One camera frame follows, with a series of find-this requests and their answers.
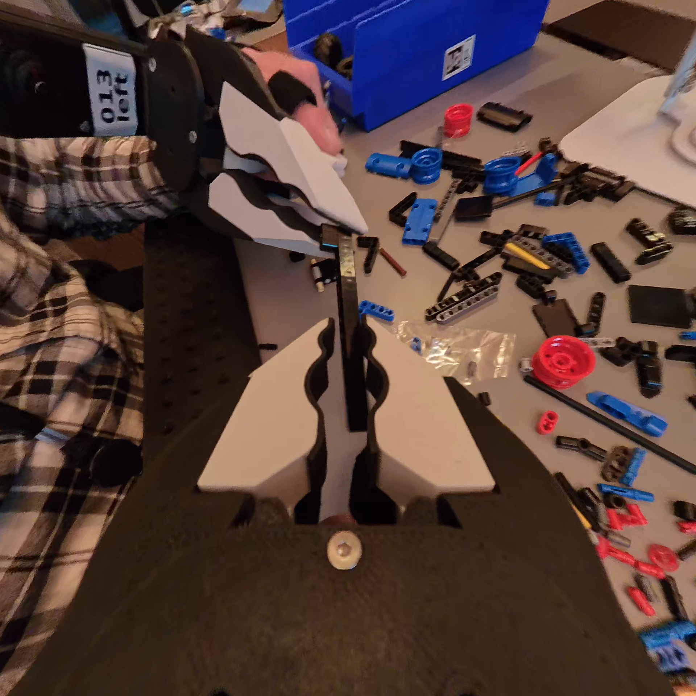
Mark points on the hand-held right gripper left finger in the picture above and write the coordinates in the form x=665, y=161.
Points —
x=255, y=435

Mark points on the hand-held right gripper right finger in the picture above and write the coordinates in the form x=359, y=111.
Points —
x=435, y=435

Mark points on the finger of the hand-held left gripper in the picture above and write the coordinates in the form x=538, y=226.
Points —
x=304, y=163
x=244, y=212

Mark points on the black and grey brick assembly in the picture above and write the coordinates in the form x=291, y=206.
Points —
x=323, y=274

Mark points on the black thin liftarm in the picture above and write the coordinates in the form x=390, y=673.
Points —
x=348, y=304

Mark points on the grey desk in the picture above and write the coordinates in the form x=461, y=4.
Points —
x=544, y=92

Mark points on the person's left hand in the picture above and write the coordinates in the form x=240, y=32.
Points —
x=321, y=119

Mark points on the blue rounded panel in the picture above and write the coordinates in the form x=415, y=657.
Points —
x=387, y=165

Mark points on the clear zip bag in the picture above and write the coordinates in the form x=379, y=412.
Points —
x=478, y=342

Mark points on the black short liftarm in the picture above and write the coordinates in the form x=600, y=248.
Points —
x=401, y=209

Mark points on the black angled liftarm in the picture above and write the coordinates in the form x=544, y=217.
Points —
x=371, y=253

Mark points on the black rubber tyre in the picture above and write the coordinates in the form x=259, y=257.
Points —
x=331, y=54

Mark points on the red short connector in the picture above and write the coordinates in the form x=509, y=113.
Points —
x=547, y=423

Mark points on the grey axle connector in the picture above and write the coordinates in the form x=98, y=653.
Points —
x=526, y=365

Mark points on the blue wheel rim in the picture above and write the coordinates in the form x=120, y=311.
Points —
x=501, y=177
x=427, y=166

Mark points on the blue flat panel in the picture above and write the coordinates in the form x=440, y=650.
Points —
x=420, y=222

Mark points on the brown axle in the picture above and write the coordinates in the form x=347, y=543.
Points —
x=392, y=262

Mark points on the dark grey long beam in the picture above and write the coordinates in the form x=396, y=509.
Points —
x=470, y=305

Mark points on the blue short liftarm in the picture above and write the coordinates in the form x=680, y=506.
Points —
x=375, y=311

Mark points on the black short axle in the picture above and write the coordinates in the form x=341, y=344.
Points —
x=445, y=288

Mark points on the red wheel rim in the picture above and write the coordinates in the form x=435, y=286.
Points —
x=458, y=120
x=563, y=361

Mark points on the light grey long beam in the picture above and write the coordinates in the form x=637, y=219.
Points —
x=447, y=212

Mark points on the blue storage bin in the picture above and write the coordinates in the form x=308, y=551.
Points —
x=413, y=54

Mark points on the black long studless beam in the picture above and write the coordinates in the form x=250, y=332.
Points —
x=462, y=159

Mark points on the black rectangular panel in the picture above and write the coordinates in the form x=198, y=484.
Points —
x=440, y=255

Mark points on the black short beam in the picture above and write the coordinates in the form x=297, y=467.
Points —
x=495, y=239
x=467, y=272

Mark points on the black glossy curved panel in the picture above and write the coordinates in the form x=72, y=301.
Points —
x=554, y=318

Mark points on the black long axle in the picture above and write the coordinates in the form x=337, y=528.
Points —
x=609, y=424

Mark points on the black smooth flat panel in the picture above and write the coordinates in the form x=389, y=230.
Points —
x=473, y=207

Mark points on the black thick beam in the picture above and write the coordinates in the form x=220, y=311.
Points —
x=532, y=287

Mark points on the black thin long beam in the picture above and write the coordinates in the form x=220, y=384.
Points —
x=481, y=260

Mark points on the light grey thin liftarm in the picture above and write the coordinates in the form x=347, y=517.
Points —
x=601, y=342

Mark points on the blue wedge panel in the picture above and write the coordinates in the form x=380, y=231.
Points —
x=625, y=413

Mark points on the black flat liftarm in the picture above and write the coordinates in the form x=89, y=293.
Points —
x=594, y=312

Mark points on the yellow axle rod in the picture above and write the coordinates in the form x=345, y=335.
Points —
x=526, y=255

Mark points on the pile of small connector pieces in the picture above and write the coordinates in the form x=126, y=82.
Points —
x=625, y=522

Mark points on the dark grey beam with holes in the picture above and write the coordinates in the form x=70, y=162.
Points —
x=549, y=258

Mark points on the red axle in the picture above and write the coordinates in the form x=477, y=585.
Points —
x=528, y=163

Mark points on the blue angled beam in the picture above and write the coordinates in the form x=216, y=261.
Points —
x=571, y=250

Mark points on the black thin axle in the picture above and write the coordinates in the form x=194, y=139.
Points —
x=533, y=194

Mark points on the blue fairing panel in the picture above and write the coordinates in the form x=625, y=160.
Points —
x=548, y=179

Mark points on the black stubby beam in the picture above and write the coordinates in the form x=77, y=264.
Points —
x=610, y=262

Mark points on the black square panel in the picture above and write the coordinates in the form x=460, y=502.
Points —
x=660, y=307

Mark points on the black angled beam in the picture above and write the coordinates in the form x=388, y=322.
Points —
x=684, y=222

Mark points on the blue and black frame assembly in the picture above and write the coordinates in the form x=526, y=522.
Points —
x=669, y=650

